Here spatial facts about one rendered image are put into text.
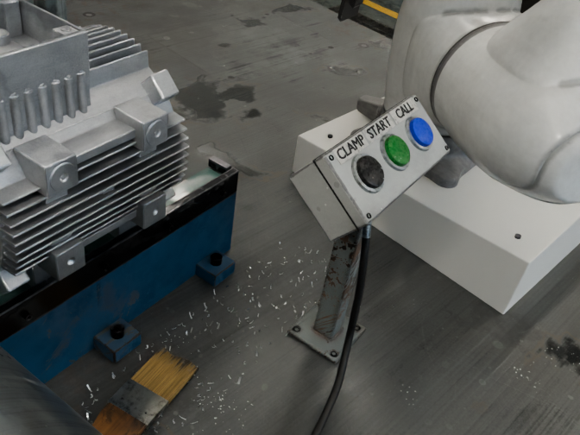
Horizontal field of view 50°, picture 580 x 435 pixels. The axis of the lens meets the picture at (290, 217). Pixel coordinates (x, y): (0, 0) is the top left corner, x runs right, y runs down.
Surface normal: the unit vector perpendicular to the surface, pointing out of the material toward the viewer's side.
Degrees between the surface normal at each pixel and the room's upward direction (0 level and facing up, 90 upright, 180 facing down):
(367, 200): 38
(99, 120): 47
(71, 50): 90
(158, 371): 4
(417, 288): 0
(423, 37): 79
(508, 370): 0
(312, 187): 90
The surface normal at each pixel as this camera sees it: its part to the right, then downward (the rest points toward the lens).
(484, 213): 0.07, -0.79
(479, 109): -0.90, -0.07
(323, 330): -0.58, 0.43
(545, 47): -0.66, -0.29
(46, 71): 0.80, 0.45
